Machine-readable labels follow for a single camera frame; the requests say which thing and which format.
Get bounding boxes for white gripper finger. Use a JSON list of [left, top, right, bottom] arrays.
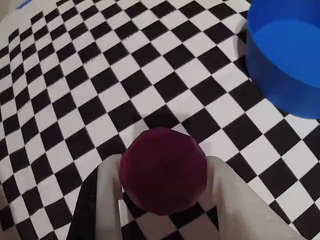
[[205, 156, 304, 240]]

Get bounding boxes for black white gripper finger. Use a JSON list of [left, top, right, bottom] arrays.
[[66, 154, 124, 240]]

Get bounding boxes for pink faceted ball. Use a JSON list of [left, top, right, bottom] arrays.
[[119, 126, 209, 216]]

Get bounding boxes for blue round box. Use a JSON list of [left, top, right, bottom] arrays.
[[244, 0, 320, 120]]

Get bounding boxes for black white checkerboard sheet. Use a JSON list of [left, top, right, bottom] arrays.
[[0, 0, 320, 240]]

